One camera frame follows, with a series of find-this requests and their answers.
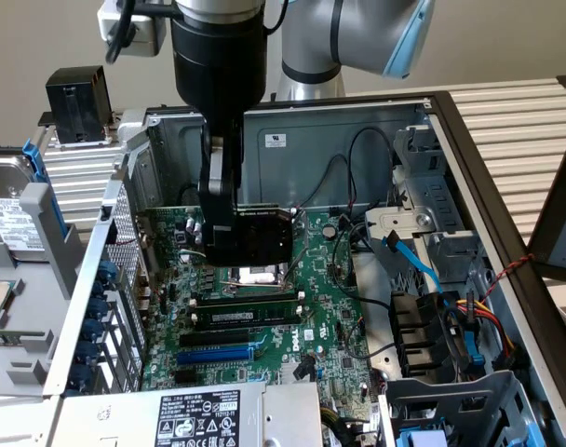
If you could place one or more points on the grey metal disk bay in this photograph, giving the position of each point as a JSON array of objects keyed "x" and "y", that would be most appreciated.
[{"x": 450, "y": 396}]

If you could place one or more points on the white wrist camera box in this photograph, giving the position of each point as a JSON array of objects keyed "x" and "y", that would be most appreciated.
[{"x": 145, "y": 35}]

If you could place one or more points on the blue plastic disk caddy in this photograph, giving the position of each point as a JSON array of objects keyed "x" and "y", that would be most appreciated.
[{"x": 34, "y": 160}]

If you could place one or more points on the open grey PC case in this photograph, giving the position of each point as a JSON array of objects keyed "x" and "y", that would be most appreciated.
[{"x": 311, "y": 153}]

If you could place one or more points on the blue slot retainer clip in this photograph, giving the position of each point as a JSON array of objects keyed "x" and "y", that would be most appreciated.
[
  {"x": 86, "y": 354},
  {"x": 102, "y": 277},
  {"x": 79, "y": 376},
  {"x": 97, "y": 309},
  {"x": 92, "y": 331}
]

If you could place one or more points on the grey plastic parts rack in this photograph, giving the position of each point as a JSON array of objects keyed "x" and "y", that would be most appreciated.
[{"x": 45, "y": 279}]

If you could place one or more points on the short black expansion slot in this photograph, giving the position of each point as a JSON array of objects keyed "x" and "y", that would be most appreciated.
[{"x": 183, "y": 377}]

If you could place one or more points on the black plastic fan shroud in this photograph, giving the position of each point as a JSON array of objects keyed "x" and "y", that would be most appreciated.
[{"x": 418, "y": 326}]

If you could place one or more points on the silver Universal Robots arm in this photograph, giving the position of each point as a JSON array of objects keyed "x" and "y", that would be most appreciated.
[{"x": 311, "y": 37}]

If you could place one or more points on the blue plastic clip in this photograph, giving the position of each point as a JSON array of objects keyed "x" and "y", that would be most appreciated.
[{"x": 476, "y": 358}]

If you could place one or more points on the blue expansion slot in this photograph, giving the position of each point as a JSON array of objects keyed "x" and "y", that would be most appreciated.
[{"x": 213, "y": 357}]

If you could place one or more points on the black NVIDIA graphics card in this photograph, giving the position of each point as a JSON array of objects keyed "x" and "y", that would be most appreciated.
[{"x": 264, "y": 237}]

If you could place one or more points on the grey power supply unit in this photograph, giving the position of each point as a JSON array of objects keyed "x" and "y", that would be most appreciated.
[{"x": 125, "y": 419}]

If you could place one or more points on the empty black RAM slot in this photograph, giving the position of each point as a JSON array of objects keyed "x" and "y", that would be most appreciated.
[{"x": 246, "y": 298}]

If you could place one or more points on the silver hard disk drive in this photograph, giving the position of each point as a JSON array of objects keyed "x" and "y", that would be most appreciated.
[{"x": 8, "y": 219}]

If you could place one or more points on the black framed panel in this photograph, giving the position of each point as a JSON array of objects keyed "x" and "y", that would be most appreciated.
[{"x": 555, "y": 209}]

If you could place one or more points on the CPU socket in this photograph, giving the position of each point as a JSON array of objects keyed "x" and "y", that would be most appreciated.
[{"x": 260, "y": 279}]

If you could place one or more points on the black CPU cooler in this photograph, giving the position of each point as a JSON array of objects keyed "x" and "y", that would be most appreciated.
[{"x": 76, "y": 102}]

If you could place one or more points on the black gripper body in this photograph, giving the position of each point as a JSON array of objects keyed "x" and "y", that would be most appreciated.
[{"x": 218, "y": 65}]

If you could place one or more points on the long black expansion slot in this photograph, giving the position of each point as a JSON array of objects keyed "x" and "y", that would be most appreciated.
[{"x": 213, "y": 338}]

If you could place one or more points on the silver metal drive bracket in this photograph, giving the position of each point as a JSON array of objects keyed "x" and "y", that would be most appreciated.
[{"x": 418, "y": 219}]

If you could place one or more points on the round coin battery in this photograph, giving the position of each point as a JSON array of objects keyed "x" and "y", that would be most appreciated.
[{"x": 328, "y": 231}]

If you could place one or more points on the silver chipset heatsink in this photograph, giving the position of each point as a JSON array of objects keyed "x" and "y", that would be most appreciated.
[{"x": 290, "y": 372}]

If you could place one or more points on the green Dell motherboard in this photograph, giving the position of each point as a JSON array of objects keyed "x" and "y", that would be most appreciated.
[{"x": 311, "y": 279}]

